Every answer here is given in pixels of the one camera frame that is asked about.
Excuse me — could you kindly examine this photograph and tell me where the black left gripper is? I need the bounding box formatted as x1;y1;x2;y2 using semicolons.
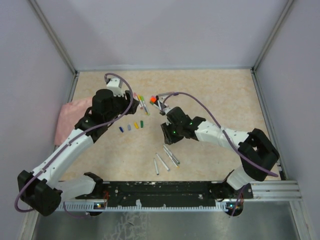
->
105;90;140;123

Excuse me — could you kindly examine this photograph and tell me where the light green capped marker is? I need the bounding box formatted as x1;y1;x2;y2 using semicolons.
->
139;95;150;116

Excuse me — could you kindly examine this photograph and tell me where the yellow capped white marker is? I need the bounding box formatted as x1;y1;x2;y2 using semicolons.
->
163;149;179;168

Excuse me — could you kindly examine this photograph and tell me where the grey blue capped marker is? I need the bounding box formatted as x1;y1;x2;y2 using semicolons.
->
155;153;170;172

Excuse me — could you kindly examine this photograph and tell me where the pink capped marker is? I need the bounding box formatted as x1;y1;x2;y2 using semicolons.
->
133;92;143;110

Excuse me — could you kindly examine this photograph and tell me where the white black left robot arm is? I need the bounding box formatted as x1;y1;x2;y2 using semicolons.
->
14;88;139;217

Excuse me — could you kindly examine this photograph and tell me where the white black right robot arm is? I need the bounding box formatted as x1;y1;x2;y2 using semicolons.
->
160;107;280;198

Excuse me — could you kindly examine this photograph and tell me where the grey purple pen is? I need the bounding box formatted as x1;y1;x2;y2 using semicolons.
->
158;92;174;97

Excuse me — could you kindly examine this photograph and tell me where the yellow capped marker in group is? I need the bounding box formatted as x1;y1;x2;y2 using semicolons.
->
138;95;148;115

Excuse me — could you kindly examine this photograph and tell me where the orange highlighter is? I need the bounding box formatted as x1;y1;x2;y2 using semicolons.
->
149;97;157;105

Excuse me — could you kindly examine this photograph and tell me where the black capped white marker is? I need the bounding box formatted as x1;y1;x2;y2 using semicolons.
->
155;95;162;110

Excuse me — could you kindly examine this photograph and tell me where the pink cloth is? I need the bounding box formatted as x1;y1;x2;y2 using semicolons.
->
54;97;92;146

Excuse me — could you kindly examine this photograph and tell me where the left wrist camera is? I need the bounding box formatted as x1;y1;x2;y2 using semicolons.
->
105;77;124;97

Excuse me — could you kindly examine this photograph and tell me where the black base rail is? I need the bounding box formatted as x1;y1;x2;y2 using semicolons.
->
74;180;254;208

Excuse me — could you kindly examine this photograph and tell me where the aluminium frame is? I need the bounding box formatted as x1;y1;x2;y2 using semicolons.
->
17;0;320;240

